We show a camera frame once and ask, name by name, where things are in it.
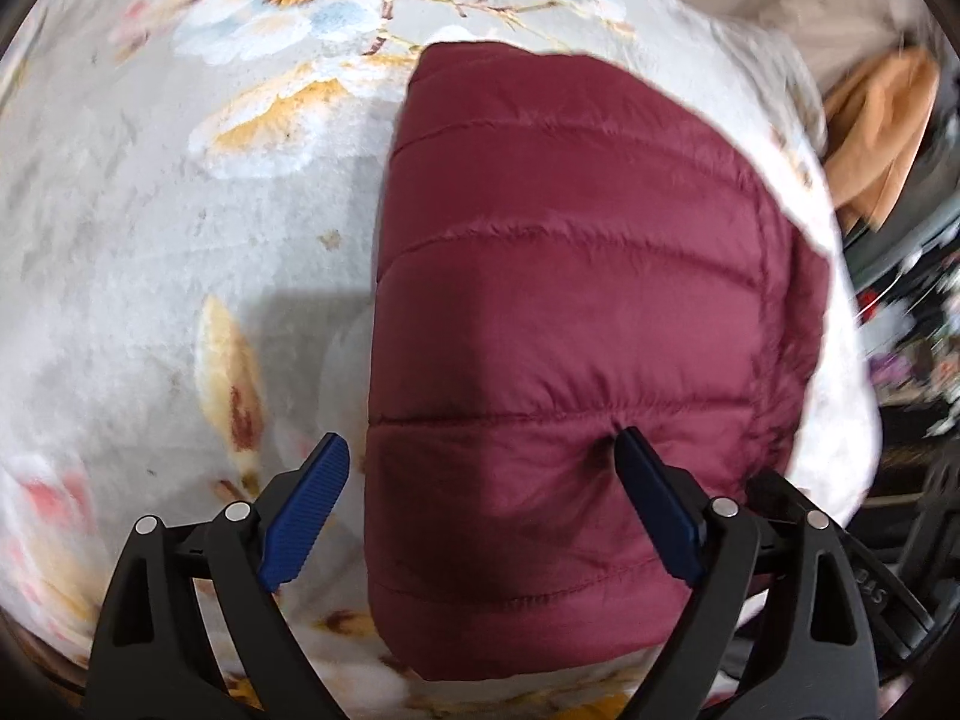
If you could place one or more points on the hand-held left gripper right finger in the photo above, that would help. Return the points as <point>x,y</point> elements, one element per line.
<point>656,510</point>

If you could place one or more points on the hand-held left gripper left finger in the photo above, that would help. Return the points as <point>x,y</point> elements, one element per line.
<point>307,517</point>

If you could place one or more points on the maroon puffer jacket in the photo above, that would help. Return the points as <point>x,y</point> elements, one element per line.
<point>562,277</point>

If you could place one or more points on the floral fleece blanket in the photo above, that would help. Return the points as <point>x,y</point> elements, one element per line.
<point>150,277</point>

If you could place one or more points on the dark cluttered shelf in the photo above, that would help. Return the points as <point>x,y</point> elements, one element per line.
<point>915,315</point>

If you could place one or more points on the tan garment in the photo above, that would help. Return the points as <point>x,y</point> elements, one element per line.
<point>877,135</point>

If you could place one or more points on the beige bed sheet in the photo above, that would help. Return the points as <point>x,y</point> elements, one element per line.
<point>825,0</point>

